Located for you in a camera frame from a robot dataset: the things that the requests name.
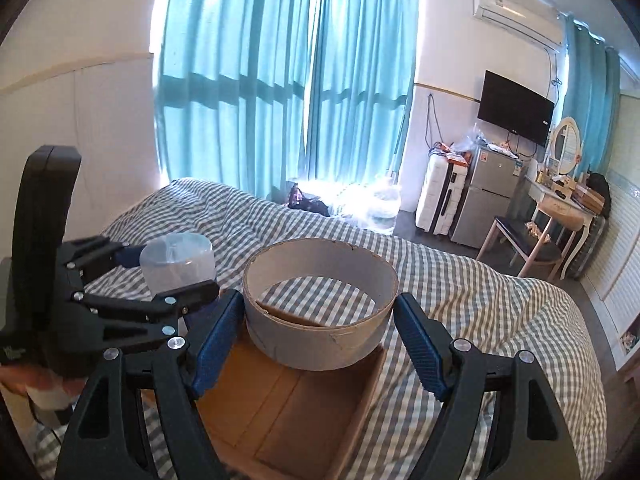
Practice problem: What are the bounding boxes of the clear plastic jar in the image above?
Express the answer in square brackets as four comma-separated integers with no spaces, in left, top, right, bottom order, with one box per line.
[140,232,217,296]

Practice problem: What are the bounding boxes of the cardboard tape ring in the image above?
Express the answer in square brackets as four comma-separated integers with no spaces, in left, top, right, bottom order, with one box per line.
[242,237,400,373]

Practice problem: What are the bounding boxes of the person's left hand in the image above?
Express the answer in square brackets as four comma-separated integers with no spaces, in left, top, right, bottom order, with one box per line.
[0,363,86,396]

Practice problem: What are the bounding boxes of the brown cardboard box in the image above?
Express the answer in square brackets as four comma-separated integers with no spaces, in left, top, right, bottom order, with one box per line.
[198,330,385,479]

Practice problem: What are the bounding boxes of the white louvred wardrobe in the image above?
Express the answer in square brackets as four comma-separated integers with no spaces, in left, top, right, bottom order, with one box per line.
[582,90,639,370]

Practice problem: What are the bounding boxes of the dark bag by window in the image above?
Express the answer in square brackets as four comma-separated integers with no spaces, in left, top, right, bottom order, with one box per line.
[286,183,330,218]

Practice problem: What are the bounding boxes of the silver mini fridge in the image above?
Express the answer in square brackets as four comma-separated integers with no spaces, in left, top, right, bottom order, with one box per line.
[449,146,523,249]

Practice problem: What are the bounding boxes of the white dressing table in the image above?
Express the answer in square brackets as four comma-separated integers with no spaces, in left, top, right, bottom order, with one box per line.
[525,177,606,281]

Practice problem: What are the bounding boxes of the left teal curtain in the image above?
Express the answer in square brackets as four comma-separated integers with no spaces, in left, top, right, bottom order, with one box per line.
[154,0,310,202]

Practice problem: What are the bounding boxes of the black backpack on table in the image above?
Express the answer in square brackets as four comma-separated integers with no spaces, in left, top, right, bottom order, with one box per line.
[586,172,612,219]

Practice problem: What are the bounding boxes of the white suitcase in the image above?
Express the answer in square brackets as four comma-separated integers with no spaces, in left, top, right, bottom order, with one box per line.
[416,153,469,235]

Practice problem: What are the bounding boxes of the clear water jug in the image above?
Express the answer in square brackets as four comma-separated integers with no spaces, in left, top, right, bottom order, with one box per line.
[367,184,401,235]

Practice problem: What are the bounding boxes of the oval vanity mirror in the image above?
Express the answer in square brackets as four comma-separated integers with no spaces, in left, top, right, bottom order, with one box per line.
[547,117,582,176]

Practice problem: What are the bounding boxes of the right teal curtain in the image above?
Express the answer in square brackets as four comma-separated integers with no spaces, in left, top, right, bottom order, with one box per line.
[305,0,419,184]

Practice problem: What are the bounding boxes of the teal side curtain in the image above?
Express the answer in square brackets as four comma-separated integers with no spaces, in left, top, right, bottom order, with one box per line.
[562,14,620,174]

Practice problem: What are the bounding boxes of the white air conditioner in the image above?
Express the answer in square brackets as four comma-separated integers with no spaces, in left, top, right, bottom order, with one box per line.
[473,0,563,52]

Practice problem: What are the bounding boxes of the black wall television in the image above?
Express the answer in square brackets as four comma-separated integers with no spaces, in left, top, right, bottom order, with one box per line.
[477,70,554,146]

